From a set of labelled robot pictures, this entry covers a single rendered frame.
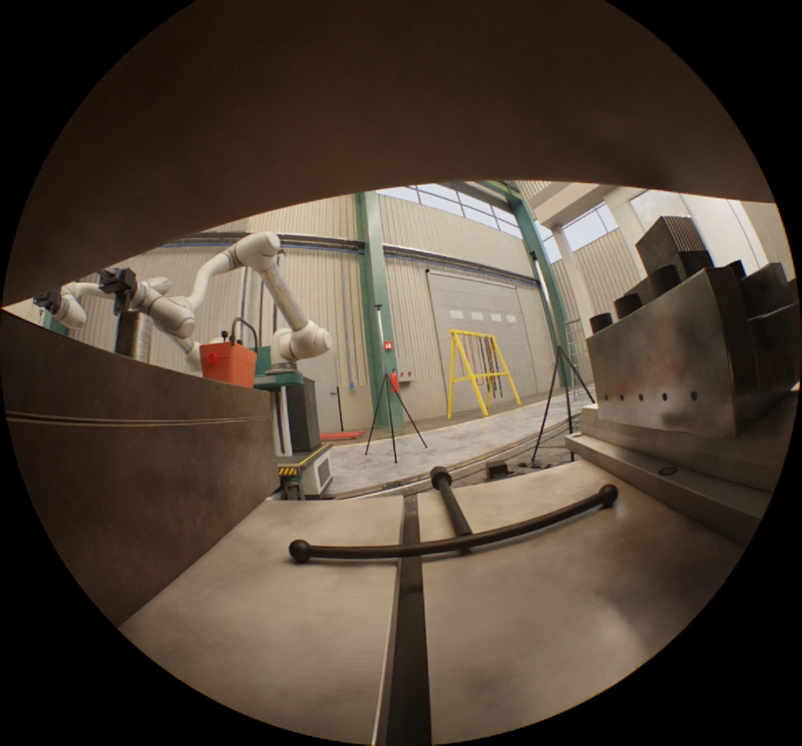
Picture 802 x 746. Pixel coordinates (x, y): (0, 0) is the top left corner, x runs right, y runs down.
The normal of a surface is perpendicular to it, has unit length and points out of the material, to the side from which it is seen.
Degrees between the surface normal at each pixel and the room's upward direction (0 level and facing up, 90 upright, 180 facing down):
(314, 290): 90
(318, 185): 180
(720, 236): 90
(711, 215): 90
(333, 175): 180
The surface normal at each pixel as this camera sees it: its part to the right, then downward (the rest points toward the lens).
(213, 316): 0.45, -0.25
